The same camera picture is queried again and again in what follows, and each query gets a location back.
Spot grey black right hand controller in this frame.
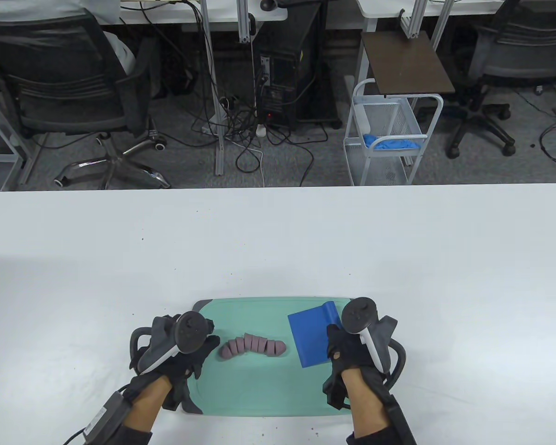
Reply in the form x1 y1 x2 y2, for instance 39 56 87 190
341 297 406 391

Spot white desk with white leg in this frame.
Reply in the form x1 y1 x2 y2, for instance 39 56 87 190
354 0 508 93

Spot person's left forearm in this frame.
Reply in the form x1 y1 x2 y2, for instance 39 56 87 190
104 375 173 445

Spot blue plastic scraper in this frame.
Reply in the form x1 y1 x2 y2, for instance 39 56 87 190
287 300 341 369

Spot tangle of black floor cables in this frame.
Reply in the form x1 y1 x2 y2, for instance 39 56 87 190
185 90 329 177

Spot black right wrist camera strap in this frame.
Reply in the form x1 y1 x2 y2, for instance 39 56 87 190
384 392 418 445

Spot white metal frame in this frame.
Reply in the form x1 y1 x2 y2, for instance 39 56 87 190
0 76 35 187

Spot grey black left hand controller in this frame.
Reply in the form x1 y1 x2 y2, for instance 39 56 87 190
129 311 215 377

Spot aluminium profile bar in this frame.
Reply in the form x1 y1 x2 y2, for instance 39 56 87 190
400 0 428 40
238 0 256 43

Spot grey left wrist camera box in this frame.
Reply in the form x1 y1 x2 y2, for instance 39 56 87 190
65 391 133 445

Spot row of purple clay slices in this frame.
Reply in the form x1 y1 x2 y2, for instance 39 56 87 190
218 332 288 362

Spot black mesh office chair chrome base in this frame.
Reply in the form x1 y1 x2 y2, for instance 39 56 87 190
0 9 172 191

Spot grey black hand controller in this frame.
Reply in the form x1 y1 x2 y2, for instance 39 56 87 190
341 297 406 391
129 311 215 377

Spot person's right forearm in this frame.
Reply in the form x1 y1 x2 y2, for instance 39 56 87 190
342 371 401 445

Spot black grey office chair black base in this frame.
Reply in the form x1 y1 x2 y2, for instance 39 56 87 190
446 0 556 159

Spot green cutting board grey corners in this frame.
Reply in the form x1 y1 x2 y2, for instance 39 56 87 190
181 297 358 418

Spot blue cloth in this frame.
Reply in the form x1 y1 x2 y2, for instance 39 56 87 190
362 133 420 152

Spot dark brown board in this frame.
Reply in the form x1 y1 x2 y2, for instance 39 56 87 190
360 31 456 96

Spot white mesh trolley cart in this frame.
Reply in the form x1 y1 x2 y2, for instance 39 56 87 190
343 78 444 187

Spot person's right hand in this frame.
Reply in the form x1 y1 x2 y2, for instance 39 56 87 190
323 324 386 410

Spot person's left hand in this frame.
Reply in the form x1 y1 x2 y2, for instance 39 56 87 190
129 335 221 413

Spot white desk with aluminium legs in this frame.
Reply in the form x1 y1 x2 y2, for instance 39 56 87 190
120 0 289 177

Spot black computer tower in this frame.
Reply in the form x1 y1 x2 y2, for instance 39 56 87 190
257 4 343 131

